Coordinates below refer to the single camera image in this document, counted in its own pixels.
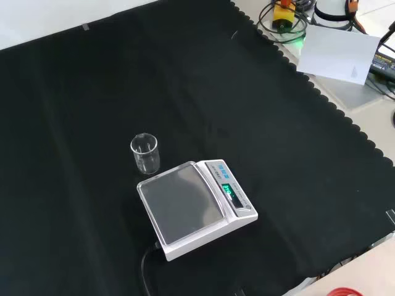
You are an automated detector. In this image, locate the small clear glass beaker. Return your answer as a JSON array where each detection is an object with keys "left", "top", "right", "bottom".
[{"left": 130, "top": 133, "right": 160, "bottom": 176}]

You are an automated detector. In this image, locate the white electronic balance steel pan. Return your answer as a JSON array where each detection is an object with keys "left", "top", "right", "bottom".
[{"left": 136, "top": 158, "right": 259, "bottom": 262}]

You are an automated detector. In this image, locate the black bench cloth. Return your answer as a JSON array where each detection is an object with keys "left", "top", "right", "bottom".
[{"left": 0, "top": 0, "right": 395, "bottom": 296}]

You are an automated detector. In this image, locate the yellow stop button box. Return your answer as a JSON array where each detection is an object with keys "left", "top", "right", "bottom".
[{"left": 271, "top": 0, "right": 297, "bottom": 33}]

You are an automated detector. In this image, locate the pale white board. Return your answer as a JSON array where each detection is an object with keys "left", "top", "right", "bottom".
[{"left": 296, "top": 23, "right": 382, "bottom": 84}]

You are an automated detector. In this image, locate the black box with yellow label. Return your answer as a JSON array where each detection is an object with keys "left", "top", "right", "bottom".
[{"left": 369, "top": 51, "right": 395, "bottom": 81}]

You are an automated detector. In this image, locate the black balance power cable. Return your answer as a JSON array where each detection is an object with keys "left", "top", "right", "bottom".
[{"left": 141, "top": 241, "right": 165, "bottom": 296}]

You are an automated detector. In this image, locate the black stop button cable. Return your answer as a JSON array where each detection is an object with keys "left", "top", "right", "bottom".
[{"left": 257, "top": 0, "right": 310, "bottom": 35}]

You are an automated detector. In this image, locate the orange robot cable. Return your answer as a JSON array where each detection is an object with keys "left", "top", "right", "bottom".
[{"left": 344, "top": 0, "right": 368, "bottom": 35}]

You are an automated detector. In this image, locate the red ring object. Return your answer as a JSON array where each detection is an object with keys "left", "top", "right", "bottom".
[{"left": 326, "top": 286, "right": 365, "bottom": 296}]

